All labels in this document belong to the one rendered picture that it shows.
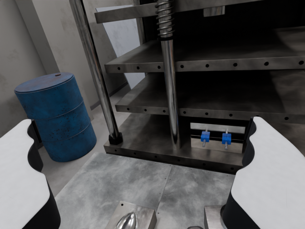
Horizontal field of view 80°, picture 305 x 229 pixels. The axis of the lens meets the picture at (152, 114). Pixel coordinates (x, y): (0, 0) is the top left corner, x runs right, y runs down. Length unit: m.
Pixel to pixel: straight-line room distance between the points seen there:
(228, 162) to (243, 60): 0.51
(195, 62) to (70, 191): 0.86
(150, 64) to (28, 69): 2.26
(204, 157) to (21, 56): 2.57
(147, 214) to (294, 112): 0.76
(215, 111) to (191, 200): 0.43
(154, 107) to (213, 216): 0.61
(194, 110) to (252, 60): 0.34
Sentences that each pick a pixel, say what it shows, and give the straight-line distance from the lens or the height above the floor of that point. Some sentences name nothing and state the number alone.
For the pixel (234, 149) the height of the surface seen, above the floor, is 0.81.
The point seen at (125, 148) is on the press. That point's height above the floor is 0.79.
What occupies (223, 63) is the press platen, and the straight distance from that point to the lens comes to 0.88.
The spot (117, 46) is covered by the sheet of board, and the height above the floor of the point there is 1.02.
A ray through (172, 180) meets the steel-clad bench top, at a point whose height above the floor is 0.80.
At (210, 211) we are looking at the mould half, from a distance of 0.72.
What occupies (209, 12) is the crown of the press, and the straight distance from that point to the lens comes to 1.12.
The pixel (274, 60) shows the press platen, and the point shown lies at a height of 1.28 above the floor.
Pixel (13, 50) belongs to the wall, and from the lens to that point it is 2.94.
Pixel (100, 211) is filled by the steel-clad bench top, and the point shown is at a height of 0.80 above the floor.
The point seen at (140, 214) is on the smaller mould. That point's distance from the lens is 0.77.
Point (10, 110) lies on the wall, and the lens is 2.90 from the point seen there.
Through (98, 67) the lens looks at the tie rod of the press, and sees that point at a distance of 1.04.
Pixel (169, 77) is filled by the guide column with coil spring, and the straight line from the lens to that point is 0.88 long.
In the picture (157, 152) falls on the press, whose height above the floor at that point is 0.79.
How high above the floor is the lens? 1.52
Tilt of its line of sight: 29 degrees down
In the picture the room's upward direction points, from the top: 9 degrees counter-clockwise
